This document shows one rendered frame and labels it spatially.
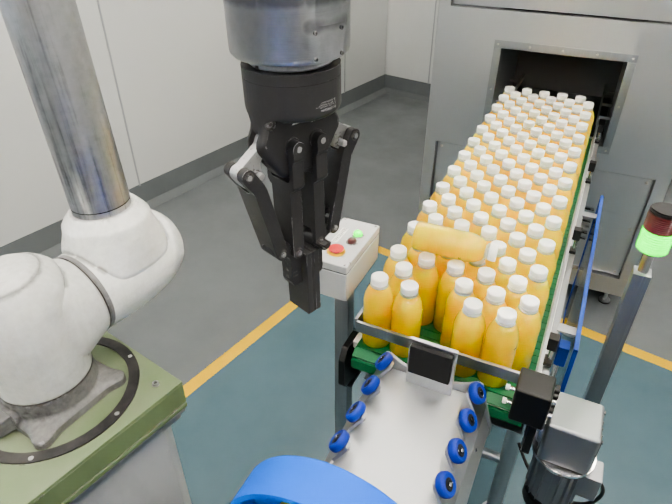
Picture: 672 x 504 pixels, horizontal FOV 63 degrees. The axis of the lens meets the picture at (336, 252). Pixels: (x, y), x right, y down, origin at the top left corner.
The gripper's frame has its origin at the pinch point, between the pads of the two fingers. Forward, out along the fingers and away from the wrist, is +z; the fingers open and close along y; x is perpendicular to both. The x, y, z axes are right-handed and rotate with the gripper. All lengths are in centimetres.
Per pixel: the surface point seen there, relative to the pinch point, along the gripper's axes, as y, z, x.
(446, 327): 56, 54, 18
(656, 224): 87, 29, -8
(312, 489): -3.1, 28.0, -3.1
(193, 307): 69, 150, 175
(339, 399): 49, 96, 47
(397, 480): 21, 59, 3
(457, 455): 30, 54, -3
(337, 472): 0.5, 28.0, -3.6
